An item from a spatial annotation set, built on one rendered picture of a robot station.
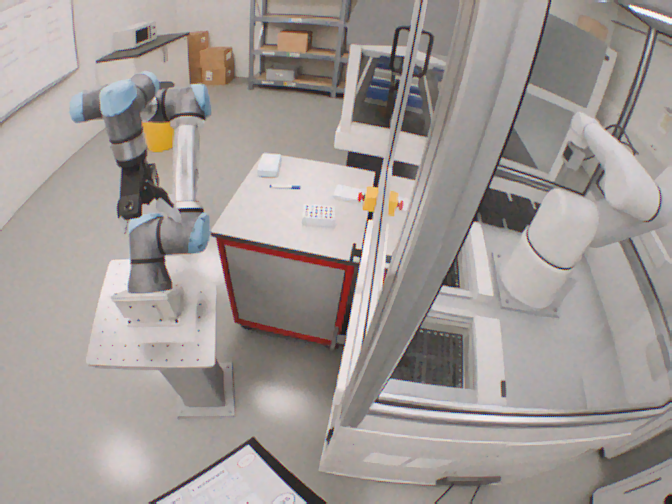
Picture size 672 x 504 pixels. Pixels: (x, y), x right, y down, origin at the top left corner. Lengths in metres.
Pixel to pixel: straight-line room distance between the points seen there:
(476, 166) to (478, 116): 0.04
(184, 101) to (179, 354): 0.76
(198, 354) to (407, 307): 0.79
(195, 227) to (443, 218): 0.81
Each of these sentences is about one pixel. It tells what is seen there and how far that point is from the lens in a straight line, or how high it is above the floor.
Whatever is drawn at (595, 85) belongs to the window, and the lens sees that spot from 0.26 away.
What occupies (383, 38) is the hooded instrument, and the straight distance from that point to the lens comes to 1.57.
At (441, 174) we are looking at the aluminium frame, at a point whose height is 1.55.
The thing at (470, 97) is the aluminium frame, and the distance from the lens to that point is 0.22.
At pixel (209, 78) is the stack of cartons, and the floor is 0.11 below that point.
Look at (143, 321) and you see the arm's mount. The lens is 1.14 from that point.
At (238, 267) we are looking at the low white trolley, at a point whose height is 0.56.
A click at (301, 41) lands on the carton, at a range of 4.74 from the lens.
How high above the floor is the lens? 1.67
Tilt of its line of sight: 46 degrees down
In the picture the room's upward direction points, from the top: 8 degrees clockwise
